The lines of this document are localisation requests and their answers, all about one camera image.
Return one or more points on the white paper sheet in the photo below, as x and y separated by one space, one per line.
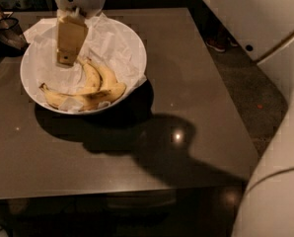
38 28

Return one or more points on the large yellow banana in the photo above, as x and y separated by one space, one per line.
83 102

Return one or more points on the white bowl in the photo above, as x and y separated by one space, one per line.
108 42

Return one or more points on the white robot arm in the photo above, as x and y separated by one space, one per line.
265 30

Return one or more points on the lower yellow banana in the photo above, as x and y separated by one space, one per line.
106 74

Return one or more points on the black wire mesh basket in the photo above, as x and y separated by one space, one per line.
12 40

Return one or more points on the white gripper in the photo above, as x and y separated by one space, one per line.
71 28

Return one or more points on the middle yellow banana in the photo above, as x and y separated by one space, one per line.
93 79

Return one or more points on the white crumpled paper liner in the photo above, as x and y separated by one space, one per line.
107 68

